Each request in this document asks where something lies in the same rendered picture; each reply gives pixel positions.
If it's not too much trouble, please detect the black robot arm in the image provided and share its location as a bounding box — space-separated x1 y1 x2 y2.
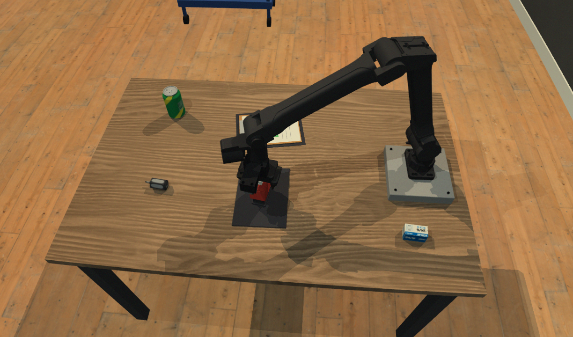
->
220 36 441 195

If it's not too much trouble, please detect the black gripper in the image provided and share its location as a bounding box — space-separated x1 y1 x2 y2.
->
236 156 282 190

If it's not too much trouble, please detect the green drink can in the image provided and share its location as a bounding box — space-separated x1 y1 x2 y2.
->
162 86 185 119

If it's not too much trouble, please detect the white and blue box of staples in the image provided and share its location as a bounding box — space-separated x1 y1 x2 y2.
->
402 224 428 242

